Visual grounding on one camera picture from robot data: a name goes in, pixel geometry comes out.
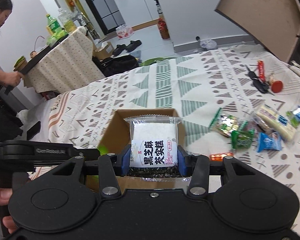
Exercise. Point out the cardboard box on floor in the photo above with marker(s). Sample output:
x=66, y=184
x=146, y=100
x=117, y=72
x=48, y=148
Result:
x=105, y=50

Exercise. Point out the white black sesame cake packet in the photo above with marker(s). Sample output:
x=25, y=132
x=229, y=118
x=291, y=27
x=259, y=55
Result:
x=153, y=146

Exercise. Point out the white kitchen cabinet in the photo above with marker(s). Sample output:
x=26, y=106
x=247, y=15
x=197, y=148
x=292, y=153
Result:
x=136, y=12

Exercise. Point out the green white snack packet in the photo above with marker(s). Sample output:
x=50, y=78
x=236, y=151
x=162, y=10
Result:
x=225, y=124

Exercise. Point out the pack of water bottles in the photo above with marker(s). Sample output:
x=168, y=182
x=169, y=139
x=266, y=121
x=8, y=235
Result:
x=124, y=31

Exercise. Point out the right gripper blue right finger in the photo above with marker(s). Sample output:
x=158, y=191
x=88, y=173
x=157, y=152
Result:
x=198, y=169

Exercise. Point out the blue green snack packet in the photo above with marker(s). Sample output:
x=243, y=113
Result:
x=294, y=116

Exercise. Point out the long cream biscuit packet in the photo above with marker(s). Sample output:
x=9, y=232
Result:
x=277, y=122

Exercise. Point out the red round keychain toy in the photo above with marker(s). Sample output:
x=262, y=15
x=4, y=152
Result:
x=275, y=85

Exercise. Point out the patterned white bed sheet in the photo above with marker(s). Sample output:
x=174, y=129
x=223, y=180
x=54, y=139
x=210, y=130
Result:
x=196, y=86

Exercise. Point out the dark green candy packet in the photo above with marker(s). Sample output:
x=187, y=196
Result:
x=242, y=139

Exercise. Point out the green soda bottle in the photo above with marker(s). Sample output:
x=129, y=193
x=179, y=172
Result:
x=53, y=24

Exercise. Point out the table with dotted tablecloth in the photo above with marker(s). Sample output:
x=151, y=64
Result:
x=66, y=67

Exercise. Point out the black bag on floor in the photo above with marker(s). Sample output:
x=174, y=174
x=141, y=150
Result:
x=112, y=66

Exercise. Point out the pair of black shoes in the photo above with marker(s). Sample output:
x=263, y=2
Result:
x=129, y=48

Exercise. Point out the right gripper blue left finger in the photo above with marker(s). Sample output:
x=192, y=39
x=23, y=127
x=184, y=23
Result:
x=111, y=166

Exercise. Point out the black car keys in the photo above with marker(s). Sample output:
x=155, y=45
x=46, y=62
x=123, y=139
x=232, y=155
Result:
x=260, y=85

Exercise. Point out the person's left hand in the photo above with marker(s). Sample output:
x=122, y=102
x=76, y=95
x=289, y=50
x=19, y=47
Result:
x=7, y=221

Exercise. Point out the red orange candy packet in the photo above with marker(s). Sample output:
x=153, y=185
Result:
x=220, y=156

